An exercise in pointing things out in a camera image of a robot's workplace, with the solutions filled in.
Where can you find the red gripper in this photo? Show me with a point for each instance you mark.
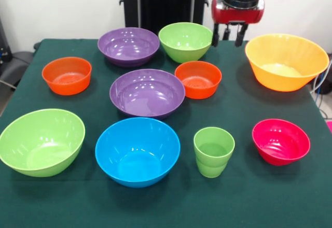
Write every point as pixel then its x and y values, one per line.
pixel 238 15

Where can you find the large orange bowl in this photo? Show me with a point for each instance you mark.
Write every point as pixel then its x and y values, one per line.
pixel 282 80

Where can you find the small green bowl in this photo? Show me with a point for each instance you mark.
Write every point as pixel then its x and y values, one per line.
pixel 185 44

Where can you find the orange-red bowl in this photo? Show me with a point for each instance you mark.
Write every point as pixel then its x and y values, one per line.
pixel 66 83
pixel 198 88

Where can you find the purple bowl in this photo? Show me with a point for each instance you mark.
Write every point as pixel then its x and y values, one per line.
pixel 146 96
pixel 128 46

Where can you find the pink bowl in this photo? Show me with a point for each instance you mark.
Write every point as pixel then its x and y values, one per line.
pixel 280 145

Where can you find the green cup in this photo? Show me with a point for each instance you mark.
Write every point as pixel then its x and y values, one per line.
pixel 212 160

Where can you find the pink cup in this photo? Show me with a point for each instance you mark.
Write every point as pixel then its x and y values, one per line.
pixel 330 126

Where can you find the blue bowl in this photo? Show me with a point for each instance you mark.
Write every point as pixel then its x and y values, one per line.
pixel 137 155

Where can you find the dark green tablecloth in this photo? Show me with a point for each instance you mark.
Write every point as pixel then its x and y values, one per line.
pixel 233 199

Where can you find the grey office chair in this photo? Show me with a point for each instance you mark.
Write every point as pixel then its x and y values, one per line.
pixel 20 64

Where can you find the large green bowl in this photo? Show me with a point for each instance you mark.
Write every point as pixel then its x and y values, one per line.
pixel 39 145

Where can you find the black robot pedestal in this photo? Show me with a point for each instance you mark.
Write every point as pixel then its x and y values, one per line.
pixel 166 0

